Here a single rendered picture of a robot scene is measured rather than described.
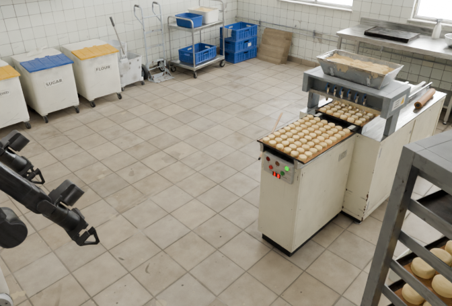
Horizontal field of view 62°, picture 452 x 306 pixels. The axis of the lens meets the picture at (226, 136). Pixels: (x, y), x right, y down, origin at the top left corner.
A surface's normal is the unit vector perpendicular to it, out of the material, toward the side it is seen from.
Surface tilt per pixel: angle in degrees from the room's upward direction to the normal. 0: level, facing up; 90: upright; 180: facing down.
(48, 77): 91
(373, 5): 90
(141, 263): 0
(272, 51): 67
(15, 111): 95
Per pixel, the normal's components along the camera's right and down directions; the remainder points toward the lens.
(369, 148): -0.72, 0.34
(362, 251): 0.00, -0.87
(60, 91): 0.70, 0.37
